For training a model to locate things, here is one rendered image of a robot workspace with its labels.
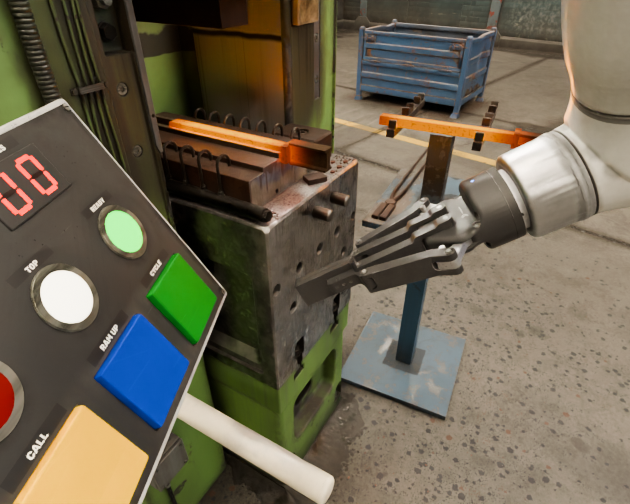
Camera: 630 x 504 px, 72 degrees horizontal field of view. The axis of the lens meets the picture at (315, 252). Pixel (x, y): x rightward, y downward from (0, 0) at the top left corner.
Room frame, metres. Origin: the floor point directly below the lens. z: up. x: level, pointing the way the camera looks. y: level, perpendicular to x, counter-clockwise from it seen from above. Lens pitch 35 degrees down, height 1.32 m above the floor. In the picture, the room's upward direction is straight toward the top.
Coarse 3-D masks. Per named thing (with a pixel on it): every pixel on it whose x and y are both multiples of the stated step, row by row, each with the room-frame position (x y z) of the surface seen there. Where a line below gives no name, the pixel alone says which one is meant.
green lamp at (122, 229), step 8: (112, 216) 0.37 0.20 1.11; (120, 216) 0.38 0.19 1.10; (128, 216) 0.38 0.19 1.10; (112, 224) 0.36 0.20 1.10; (120, 224) 0.37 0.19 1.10; (128, 224) 0.38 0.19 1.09; (136, 224) 0.39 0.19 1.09; (112, 232) 0.35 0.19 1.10; (120, 232) 0.36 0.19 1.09; (128, 232) 0.37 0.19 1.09; (136, 232) 0.38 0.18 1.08; (112, 240) 0.35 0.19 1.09; (120, 240) 0.35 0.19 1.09; (128, 240) 0.36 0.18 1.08; (136, 240) 0.37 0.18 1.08; (120, 248) 0.35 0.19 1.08; (128, 248) 0.35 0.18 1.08; (136, 248) 0.36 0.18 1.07
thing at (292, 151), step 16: (192, 128) 0.93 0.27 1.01; (208, 128) 0.92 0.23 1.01; (256, 144) 0.84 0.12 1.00; (272, 144) 0.82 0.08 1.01; (288, 144) 0.81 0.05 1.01; (304, 144) 0.80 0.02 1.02; (320, 144) 0.80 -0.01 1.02; (288, 160) 0.80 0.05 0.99; (304, 160) 0.79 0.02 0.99; (320, 160) 0.77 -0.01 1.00
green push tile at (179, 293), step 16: (176, 256) 0.39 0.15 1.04; (176, 272) 0.37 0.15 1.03; (192, 272) 0.39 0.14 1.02; (160, 288) 0.34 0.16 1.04; (176, 288) 0.36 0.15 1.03; (192, 288) 0.37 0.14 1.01; (208, 288) 0.39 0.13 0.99; (160, 304) 0.33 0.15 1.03; (176, 304) 0.34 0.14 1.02; (192, 304) 0.36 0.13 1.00; (208, 304) 0.37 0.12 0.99; (176, 320) 0.32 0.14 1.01; (192, 320) 0.34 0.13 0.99; (192, 336) 0.32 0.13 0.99
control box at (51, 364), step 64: (0, 128) 0.35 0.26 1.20; (64, 128) 0.41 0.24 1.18; (0, 192) 0.30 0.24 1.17; (64, 192) 0.35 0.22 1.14; (128, 192) 0.41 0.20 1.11; (0, 256) 0.26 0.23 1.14; (64, 256) 0.30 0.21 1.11; (128, 256) 0.35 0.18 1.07; (192, 256) 0.42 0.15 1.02; (0, 320) 0.22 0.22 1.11; (128, 320) 0.29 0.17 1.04; (64, 384) 0.21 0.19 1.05; (0, 448) 0.15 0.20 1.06
